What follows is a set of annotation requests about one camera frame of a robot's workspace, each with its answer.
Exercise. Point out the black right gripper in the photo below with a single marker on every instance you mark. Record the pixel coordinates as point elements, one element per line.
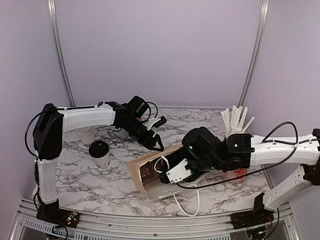
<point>186,151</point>

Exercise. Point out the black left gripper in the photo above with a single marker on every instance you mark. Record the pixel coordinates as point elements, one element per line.
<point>144,141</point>

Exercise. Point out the brown cardboard cup carrier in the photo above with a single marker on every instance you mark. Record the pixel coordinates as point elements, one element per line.
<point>148,173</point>

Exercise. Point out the brown paper takeout bag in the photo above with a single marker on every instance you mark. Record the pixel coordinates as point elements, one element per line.
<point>157,190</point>

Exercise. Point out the stack of white cups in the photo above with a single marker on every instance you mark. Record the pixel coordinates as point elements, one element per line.
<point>86,135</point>

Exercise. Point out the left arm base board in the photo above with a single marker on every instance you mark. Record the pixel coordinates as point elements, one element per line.
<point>67,218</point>

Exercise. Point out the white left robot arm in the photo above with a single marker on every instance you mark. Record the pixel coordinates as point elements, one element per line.
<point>54,122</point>

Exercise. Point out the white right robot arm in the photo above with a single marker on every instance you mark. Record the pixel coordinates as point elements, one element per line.
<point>246,150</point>

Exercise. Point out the right arm base board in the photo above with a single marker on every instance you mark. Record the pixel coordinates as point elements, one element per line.
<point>251,218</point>

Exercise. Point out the red floral bowl right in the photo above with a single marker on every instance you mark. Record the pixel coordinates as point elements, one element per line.
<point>240,172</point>

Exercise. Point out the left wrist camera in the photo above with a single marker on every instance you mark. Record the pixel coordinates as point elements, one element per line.
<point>155,122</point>

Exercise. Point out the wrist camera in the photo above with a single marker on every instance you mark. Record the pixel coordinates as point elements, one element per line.
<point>177,174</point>
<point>155,122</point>

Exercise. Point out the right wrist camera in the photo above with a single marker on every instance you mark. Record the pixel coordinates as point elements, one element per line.
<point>177,174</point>

